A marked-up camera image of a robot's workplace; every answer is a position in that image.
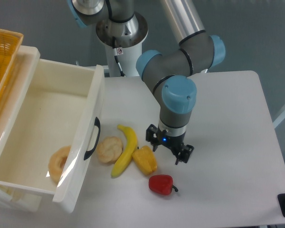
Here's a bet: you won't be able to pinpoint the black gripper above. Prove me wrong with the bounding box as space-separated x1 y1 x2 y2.
146 124 194 165

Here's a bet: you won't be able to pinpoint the white top drawer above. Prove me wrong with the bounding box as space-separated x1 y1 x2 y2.
0 59 105 213

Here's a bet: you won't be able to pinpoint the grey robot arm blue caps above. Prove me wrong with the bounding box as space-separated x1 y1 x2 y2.
68 0 226 163

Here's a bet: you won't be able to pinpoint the white drawer cabinet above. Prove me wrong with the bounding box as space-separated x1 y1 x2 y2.
0 46 42 212

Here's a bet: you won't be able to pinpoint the yellow bell pepper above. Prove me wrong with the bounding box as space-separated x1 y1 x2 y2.
132 145 157 176

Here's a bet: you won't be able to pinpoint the yellow banana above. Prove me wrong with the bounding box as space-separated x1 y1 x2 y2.
110 124 138 178

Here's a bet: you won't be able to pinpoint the red bell pepper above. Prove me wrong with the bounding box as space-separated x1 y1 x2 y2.
148 174 179 196

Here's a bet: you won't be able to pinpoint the round beige bread roll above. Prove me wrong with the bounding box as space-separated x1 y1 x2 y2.
96 136 123 163

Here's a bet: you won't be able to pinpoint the beige donut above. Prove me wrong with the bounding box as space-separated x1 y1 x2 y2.
48 145 71 184

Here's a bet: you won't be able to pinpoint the orange woven basket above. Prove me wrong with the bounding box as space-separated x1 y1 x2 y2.
0 29 24 101

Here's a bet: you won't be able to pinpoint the black cable on pedestal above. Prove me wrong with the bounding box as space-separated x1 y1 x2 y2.
111 36 126 77

